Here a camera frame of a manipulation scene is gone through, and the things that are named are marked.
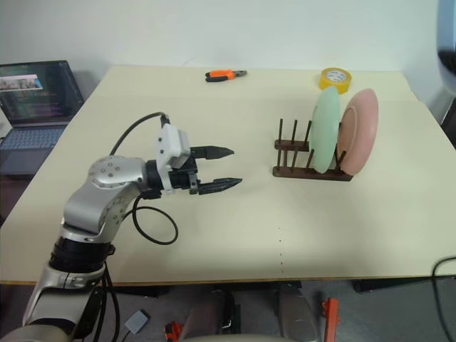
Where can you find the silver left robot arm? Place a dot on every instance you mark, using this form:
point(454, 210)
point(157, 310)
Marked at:
point(107, 174)

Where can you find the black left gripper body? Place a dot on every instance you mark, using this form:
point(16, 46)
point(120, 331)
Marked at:
point(183, 178)

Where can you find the dark wooden dish rack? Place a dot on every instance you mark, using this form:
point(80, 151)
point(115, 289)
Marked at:
point(303, 173)

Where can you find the open laptop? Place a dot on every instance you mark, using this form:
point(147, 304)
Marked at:
point(35, 92)

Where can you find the yellow tape roll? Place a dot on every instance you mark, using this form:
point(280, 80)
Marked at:
point(326, 83)

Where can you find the orange clamp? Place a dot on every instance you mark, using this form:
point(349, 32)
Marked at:
point(172, 333)
point(331, 313)

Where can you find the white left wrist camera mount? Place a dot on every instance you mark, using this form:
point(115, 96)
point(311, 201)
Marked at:
point(165, 142)

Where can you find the small grey box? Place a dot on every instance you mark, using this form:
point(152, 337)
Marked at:
point(137, 320)

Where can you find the grey rounded leg shell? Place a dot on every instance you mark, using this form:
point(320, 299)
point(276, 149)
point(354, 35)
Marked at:
point(297, 313)

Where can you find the green plate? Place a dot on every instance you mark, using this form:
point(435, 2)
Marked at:
point(322, 135)

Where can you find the pink plate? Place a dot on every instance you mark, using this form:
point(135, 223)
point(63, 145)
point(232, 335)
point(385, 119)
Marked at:
point(360, 135)

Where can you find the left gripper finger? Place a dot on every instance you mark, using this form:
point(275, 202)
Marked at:
point(213, 152)
point(219, 186)

